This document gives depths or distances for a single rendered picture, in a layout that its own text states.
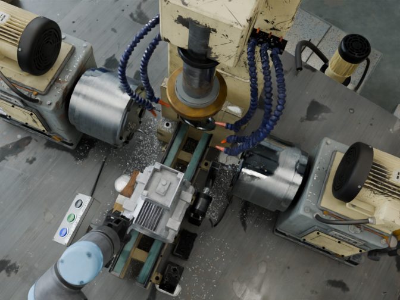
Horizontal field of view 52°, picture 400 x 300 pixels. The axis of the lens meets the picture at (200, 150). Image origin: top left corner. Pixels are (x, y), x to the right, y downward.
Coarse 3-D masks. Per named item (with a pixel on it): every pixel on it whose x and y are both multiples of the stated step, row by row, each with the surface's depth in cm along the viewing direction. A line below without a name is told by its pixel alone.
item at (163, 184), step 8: (152, 168) 130; (160, 168) 132; (168, 168) 130; (152, 176) 132; (160, 176) 132; (168, 176) 132; (176, 176) 132; (184, 176) 132; (152, 184) 131; (160, 184) 130; (168, 184) 130; (176, 184) 131; (152, 192) 130; (160, 192) 128; (168, 192) 130; (176, 192) 128; (152, 200) 126; (160, 200) 129; (168, 200) 129; (168, 208) 127
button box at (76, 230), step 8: (88, 200) 131; (96, 200) 133; (72, 208) 132; (80, 208) 131; (88, 208) 131; (96, 208) 134; (80, 216) 129; (88, 216) 131; (64, 224) 130; (72, 224) 129; (80, 224) 129; (88, 224) 132; (72, 232) 127; (80, 232) 129; (56, 240) 128; (64, 240) 127; (72, 240) 127
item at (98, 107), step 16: (80, 80) 138; (96, 80) 137; (112, 80) 138; (128, 80) 141; (80, 96) 136; (96, 96) 135; (112, 96) 135; (128, 96) 136; (144, 96) 148; (80, 112) 137; (96, 112) 136; (112, 112) 135; (128, 112) 137; (144, 112) 155; (80, 128) 142; (96, 128) 139; (112, 128) 136; (128, 128) 141; (112, 144) 144
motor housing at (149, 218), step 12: (180, 192) 135; (192, 192) 139; (144, 204) 131; (180, 204) 134; (144, 216) 129; (156, 216) 129; (168, 216) 131; (180, 216) 134; (132, 228) 140; (144, 228) 143; (156, 228) 127; (168, 228) 132; (168, 240) 134
